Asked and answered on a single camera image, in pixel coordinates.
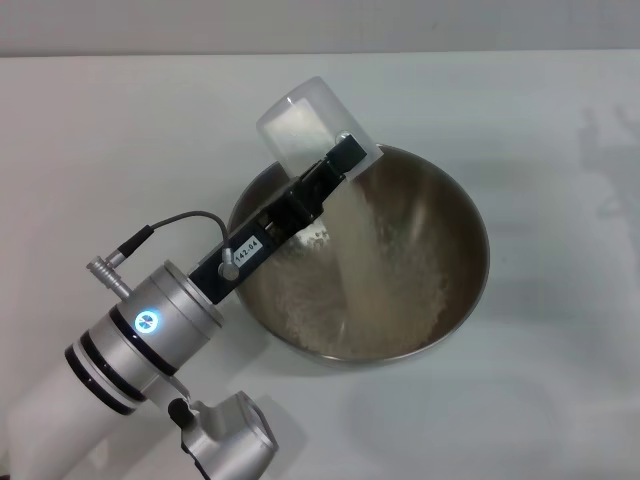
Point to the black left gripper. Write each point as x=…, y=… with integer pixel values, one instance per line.
x=250, y=250

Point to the clear plastic measuring cup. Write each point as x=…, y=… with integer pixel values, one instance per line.
x=305, y=120

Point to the white rice grains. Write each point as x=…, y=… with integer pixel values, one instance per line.
x=360, y=240

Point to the stainless steel mixing bowl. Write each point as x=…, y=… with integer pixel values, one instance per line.
x=440, y=225

